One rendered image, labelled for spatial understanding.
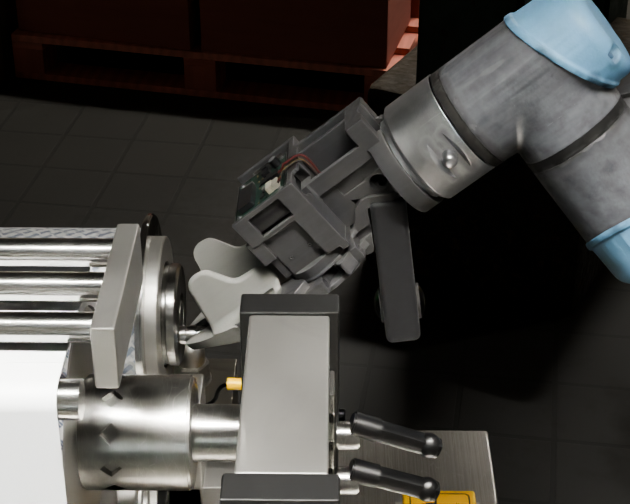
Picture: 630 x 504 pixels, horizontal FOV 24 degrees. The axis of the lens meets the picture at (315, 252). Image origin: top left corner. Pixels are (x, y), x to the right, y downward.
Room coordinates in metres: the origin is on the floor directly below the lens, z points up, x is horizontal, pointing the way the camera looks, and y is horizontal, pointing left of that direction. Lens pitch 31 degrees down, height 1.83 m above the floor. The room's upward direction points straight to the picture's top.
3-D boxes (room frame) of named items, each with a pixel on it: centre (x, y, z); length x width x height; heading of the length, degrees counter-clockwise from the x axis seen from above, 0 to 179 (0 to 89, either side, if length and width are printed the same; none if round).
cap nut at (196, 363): (1.12, 0.12, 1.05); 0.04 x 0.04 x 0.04
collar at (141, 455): (0.64, 0.10, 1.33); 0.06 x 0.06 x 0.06; 89
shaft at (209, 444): (0.64, 0.04, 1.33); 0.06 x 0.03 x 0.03; 89
